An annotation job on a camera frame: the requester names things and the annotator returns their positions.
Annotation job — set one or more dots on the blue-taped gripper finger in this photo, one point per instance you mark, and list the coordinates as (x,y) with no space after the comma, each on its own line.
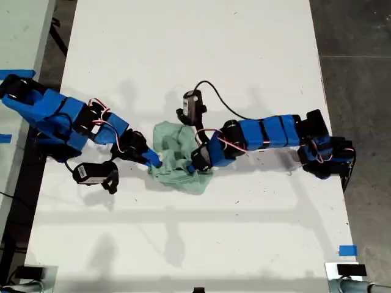
(152,158)
(191,169)

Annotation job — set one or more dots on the pale green T-shirt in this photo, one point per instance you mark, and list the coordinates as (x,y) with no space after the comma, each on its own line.
(177,180)

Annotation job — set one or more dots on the blue and black arm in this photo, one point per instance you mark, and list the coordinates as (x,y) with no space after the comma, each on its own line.
(46,103)
(268,132)

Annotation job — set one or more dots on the small black clip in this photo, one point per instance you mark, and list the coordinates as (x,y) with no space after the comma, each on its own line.
(198,290)

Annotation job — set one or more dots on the short blue tape strip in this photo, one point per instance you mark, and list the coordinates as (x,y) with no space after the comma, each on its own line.
(5,138)

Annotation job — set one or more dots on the black table leg brace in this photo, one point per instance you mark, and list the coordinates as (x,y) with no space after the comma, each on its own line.
(59,36)

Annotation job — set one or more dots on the long blue tape strip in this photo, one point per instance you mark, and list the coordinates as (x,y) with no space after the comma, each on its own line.
(18,72)

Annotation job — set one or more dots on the pale side table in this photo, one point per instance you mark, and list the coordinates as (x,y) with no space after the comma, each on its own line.
(21,36)

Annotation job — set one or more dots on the small black box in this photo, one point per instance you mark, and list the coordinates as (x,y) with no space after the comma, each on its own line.
(30,272)
(351,270)

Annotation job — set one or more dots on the square blue tape piece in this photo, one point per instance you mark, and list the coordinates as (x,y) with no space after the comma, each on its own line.
(347,250)

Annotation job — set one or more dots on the pale teal clamp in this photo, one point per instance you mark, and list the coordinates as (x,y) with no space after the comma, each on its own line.
(27,288)
(351,287)

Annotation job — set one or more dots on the black camera box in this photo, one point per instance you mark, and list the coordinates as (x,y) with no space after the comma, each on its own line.
(88,172)
(192,105)

